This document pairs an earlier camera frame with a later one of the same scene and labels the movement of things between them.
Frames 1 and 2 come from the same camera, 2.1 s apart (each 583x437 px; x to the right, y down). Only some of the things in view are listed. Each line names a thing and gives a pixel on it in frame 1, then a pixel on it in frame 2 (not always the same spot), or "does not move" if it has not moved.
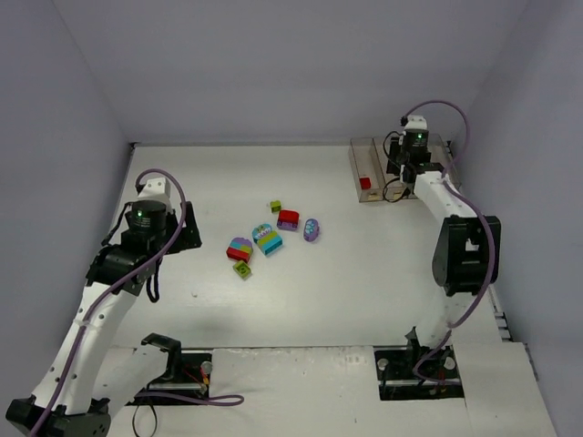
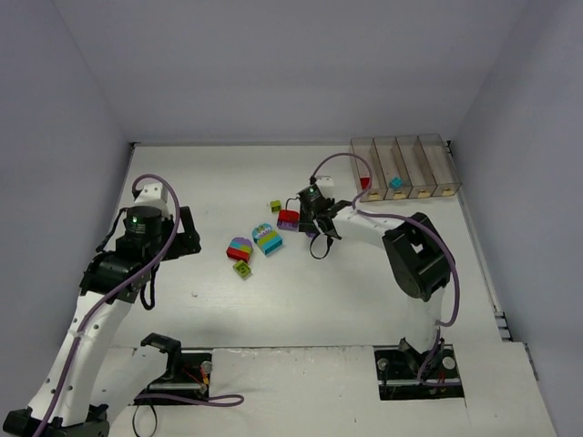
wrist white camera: (415, 122) -> (324, 180)
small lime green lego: (275, 206) does not move
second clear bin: (393, 190) does not move
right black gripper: (394, 165) -> (308, 215)
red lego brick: (288, 216) does not move
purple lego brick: (288, 226) does not move
